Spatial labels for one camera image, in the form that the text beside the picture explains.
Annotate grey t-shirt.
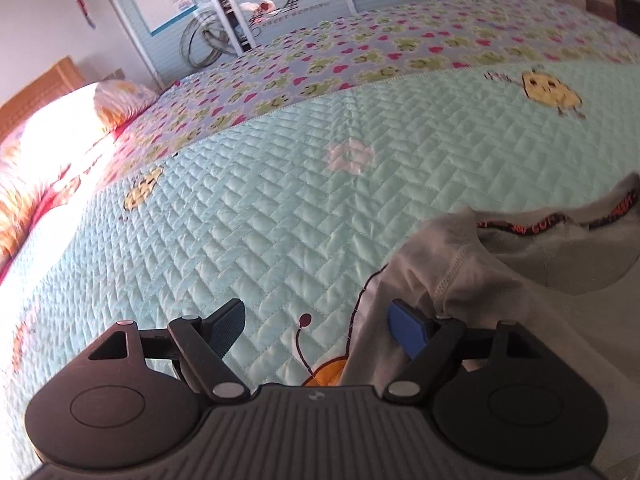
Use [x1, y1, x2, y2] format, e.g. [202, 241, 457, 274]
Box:
[340, 172, 640, 480]

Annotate red hanging ornament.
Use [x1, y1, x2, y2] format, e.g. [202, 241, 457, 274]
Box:
[70, 0, 97, 31]

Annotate floral pillow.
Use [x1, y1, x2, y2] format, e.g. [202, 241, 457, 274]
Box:
[0, 79, 159, 261]

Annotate coiled grey hose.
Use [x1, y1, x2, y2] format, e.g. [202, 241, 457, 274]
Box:
[178, 9, 242, 69]

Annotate quilted cartoon bedspread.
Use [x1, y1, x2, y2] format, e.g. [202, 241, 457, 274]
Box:
[0, 0, 640, 480]

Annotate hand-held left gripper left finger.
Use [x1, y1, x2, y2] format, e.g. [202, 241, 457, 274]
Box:
[89, 298, 252, 404]

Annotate wooden headboard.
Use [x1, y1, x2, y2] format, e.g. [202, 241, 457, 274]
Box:
[0, 56, 87, 127]

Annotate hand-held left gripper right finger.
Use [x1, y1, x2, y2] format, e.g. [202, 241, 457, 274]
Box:
[383, 298, 539, 404]

